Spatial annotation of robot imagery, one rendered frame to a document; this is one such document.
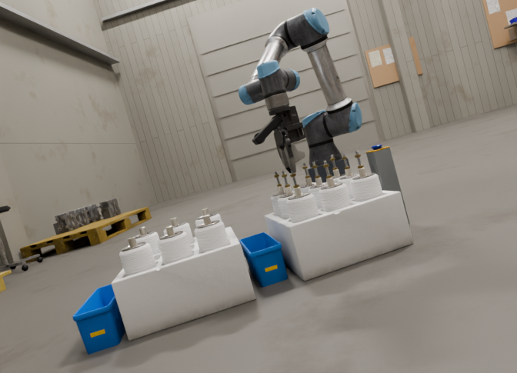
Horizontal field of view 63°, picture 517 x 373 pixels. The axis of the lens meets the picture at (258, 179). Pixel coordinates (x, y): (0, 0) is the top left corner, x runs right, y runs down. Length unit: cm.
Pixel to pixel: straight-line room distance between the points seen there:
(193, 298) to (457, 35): 863
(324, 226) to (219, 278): 36
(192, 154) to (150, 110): 128
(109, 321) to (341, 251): 73
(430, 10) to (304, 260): 837
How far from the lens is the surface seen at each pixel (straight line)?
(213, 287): 130
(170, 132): 908
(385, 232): 143
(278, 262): 141
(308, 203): 136
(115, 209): 557
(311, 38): 177
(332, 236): 136
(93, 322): 136
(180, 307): 132
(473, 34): 958
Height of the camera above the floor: 42
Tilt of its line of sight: 3 degrees down
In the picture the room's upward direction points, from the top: 16 degrees counter-clockwise
